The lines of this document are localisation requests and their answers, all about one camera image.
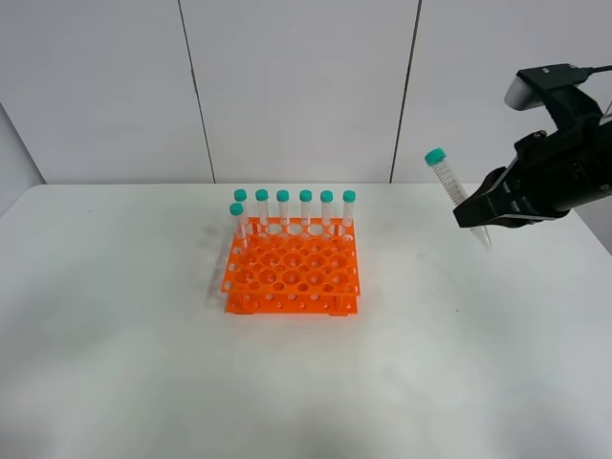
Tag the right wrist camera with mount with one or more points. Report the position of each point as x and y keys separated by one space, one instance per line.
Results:
x=556 y=88

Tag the row test tube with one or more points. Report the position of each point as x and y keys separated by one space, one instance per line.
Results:
x=242 y=203
x=262 y=199
x=326 y=199
x=349 y=198
x=283 y=198
x=305 y=198

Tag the teal-capped test tube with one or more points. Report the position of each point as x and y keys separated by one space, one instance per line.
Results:
x=240 y=233
x=437 y=160

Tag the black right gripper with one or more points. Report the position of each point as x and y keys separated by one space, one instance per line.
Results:
x=549 y=176

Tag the orange test tube rack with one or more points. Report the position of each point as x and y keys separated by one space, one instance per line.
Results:
x=293 y=269

